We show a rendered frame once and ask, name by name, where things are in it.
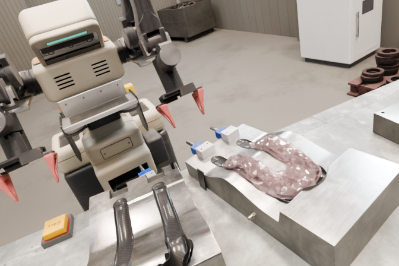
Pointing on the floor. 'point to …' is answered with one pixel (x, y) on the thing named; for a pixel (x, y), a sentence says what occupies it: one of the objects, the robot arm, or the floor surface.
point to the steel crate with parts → (188, 19)
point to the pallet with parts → (377, 73)
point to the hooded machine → (339, 14)
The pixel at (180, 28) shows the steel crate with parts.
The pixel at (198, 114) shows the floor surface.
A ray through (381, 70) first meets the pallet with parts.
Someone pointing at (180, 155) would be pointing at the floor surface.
